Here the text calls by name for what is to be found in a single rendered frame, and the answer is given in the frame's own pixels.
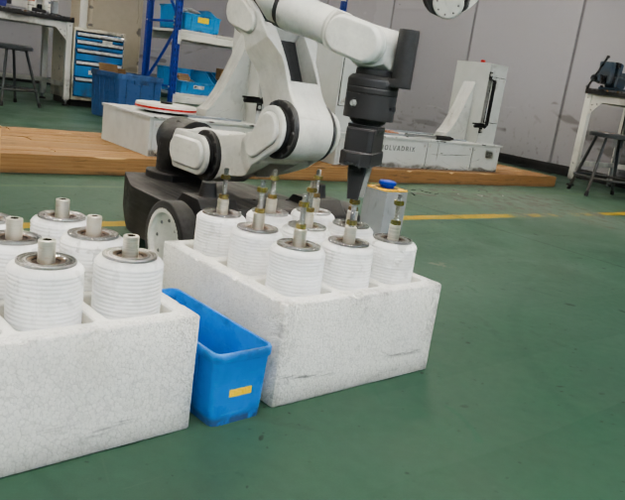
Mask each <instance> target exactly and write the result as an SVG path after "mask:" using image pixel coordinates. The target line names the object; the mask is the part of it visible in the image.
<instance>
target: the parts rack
mask: <svg viewBox="0 0 625 500"><path fill-rule="evenodd" d="M347 1H348V0H341V2H340V9H339V10H342V11H344V12H346V8H347ZM171 3H172V5H173V8H174V11H175V16H174V18H175V20H170V19H153V17H154V4H155V0H147V11H146V24H145V37H144V50H143V62H142V75H148V76H150V74H151V73H152V71H153V70H154V68H155V67H156V65H157V63H158V62H159V60H160V59H161V57H162V55H163V54H164V52H165V50H166V49H167V47H168V45H169V43H170V42H171V40H173V42H172V53H171V64H170V76H169V85H167V84H162V86H165V87H167V88H168V90H164V89H161V97H168V99H167V101H168V102H173V103H176V102H178V103H187V104H197V105H200V104H202V103H203V102H204V100H205V99H206V98H207V97H208V96H204V95H195V94H185V93H178V92H176V85H177V74H178V62H179V51H180V43H181V42H187V43H193V44H199V45H205V46H211V47H217V48H223V49H229V50H232V48H233V38H227V37H222V36H216V35H211V34H206V33H200V32H194V31H188V30H183V29H182V18H183V7H184V0H176V5H175V2H174V0H171ZM153 21H159V22H174V23H173V25H174V28H173V29H170V28H155V27H153ZM155 30H156V31H155ZM161 31H162V32H161ZM152 37H156V38H162V39H168V41H167V43H166V44H165V46H164V48H163V50H162V51H161V53H160V55H159V56H158V58H157V60H156V61H155V63H154V64H153V66H152V67H151V69H150V70H149V66H150V53H151V42H152Z"/></svg>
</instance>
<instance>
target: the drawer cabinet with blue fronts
mask: <svg viewBox="0 0 625 500"><path fill-rule="evenodd" d="M124 47H125V35H123V34H116V33H110V32H104V31H98V30H92V29H85V28H80V27H72V44H71V63H70V81H69V100H67V101H66V102H65V104H68V105H70V106H82V107H91V93H92V73H91V69H92V68H98V69H99V63H110V64H116V65H117V66H118V68H122V69H123V61H124ZM63 53H64V37H63V35H62V34H61V33H60V31H59V30H58V29H57V28H54V33H53V54H52V74H51V79H55V80H59V81H63ZM62 90H63V87H62V86H59V85H55V84H51V93H52V94H53V95H54V100H55V101H58V102H61V103H64V101H63V99H62Z"/></svg>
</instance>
